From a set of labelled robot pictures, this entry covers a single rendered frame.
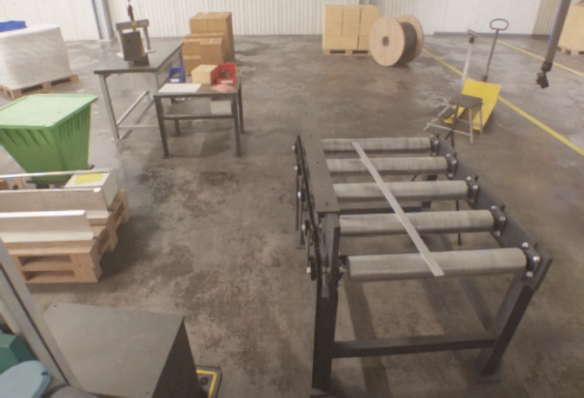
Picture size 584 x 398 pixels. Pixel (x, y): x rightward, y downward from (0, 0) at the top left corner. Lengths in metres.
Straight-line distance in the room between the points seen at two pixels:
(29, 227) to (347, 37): 7.68
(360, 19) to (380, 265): 8.05
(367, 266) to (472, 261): 0.46
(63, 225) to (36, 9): 10.97
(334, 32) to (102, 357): 8.47
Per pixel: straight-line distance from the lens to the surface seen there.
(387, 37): 8.45
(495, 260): 1.85
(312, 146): 1.95
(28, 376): 0.88
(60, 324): 1.72
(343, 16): 9.20
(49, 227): 3.16
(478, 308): 2.46
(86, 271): 3.07
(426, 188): 2.22
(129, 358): 1.51
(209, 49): 7.39
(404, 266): 1.68
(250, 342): 2.49
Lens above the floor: 2.02
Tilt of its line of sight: 31 degrees down
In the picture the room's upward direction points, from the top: straight up
